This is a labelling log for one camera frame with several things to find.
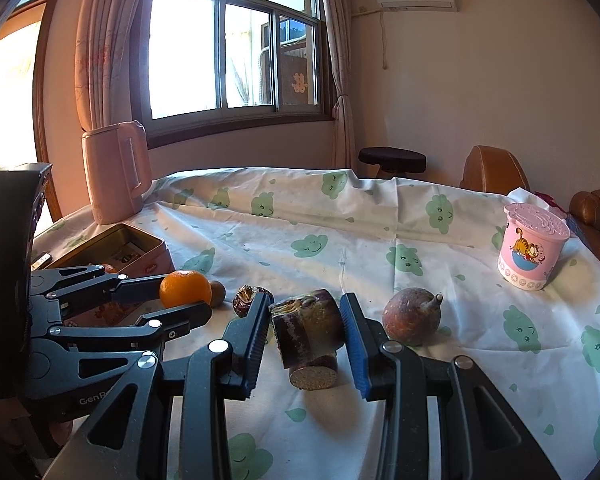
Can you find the pink metal tin box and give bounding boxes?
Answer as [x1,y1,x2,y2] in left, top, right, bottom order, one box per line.
[50,223,174,326]

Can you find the small brown longan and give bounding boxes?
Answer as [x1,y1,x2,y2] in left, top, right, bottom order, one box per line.
[210,281,226,309]

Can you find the dark wrinkled fruit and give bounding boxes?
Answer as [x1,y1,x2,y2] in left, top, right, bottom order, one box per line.
[232,285,274,318]

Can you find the round brown passion fruit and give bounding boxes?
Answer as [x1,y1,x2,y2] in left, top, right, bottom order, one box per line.
[381,287,443,347]

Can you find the pink electric kettle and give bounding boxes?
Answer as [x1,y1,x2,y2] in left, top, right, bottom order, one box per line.
[82,120,152,224]

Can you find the white green patterned tablecloth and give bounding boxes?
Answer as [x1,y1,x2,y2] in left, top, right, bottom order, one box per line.
[29,167,600,480]

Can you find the pink cartoon cup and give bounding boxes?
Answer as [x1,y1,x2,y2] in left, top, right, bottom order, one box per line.
[498,203,570,292]

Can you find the pink curtain left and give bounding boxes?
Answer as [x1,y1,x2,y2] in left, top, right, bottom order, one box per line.
[74,0,140,131]

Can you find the pink curtain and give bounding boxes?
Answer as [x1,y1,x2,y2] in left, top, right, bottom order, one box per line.
[322,0,356,169]
[74,0,140,131]

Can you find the brown leather chair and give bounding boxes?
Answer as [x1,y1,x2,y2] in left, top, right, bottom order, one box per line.
[460,145,530,195]

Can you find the brown leather sofa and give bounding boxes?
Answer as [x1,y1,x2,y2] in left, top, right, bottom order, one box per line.
[568,190,600,260]

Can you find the black round stool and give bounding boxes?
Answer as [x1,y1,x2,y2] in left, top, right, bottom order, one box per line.
[358,148,427,179]

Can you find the pink curtain right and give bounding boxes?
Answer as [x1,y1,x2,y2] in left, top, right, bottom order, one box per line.
[322,0,356,169]

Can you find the window with dark frame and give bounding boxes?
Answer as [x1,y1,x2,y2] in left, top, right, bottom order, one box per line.
[130,0,334,148]

